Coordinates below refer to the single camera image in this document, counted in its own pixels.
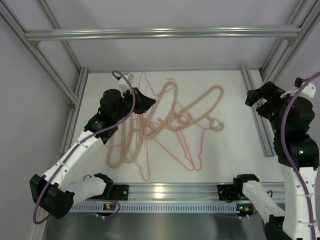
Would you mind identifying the blue slotted cable duct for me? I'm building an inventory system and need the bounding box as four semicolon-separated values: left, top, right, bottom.
70;202;240;214

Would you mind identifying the beige hanger right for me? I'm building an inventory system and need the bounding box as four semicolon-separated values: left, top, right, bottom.
165;84;225;132

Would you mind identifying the aluminium top hanging rail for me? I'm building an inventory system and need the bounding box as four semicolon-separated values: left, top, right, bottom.
24;25;302;42

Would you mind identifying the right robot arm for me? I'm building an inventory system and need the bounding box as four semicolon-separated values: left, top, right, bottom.
232;79;320;240

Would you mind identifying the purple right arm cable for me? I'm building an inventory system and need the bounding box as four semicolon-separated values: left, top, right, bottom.
264;72;320;240

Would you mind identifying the aluminium floor rail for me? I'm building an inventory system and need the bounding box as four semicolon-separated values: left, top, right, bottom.
60;66;89;156
240;63;278;158

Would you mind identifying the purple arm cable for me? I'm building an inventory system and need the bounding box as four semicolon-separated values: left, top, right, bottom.
33;71;137;225
264;72;320;240

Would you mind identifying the beige hanger middle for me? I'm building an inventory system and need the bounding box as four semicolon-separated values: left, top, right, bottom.
139;80;178;140

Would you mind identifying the aluminium right frame post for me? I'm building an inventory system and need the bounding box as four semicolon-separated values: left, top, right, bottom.
259;0;320;83

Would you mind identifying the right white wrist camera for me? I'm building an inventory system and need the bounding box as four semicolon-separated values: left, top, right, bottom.
279;77;317;100

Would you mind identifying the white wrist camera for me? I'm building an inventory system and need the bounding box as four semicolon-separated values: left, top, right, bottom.
279;77;317;100
117;72;134;93

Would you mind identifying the aluminium left floor rail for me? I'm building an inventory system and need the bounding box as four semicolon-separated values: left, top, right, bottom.
60;66;89;156

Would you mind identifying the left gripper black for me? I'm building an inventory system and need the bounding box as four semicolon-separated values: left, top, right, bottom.
113;87;156;122

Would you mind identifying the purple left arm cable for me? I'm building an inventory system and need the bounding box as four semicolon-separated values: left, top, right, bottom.
33;71;137;225

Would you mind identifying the aluminium frame post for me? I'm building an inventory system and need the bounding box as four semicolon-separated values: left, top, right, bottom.
0;0;79;112
259;0;320;83

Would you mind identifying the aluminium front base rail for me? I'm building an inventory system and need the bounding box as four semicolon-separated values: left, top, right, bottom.
109;182;286;203

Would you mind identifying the aluminium right floor rail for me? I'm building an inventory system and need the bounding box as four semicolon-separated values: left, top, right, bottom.
240;63;278;158

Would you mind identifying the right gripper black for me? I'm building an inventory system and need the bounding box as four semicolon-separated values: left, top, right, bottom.
245;81;288;136

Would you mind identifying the beige hanger far left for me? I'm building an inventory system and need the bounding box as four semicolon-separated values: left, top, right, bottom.
105;117;133;170

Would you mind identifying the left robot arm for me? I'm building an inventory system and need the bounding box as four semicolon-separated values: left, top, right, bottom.
29;87;156;220

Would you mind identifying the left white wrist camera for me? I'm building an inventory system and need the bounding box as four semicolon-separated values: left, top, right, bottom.
117;72;134;93

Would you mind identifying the aluminium left frame post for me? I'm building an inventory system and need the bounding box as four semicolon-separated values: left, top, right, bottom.
0;0;79;112

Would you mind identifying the beige hanger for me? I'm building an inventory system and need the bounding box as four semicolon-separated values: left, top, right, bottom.
165;84;225;132
105;117;133;170
139;80;178;140
120;114;144;164

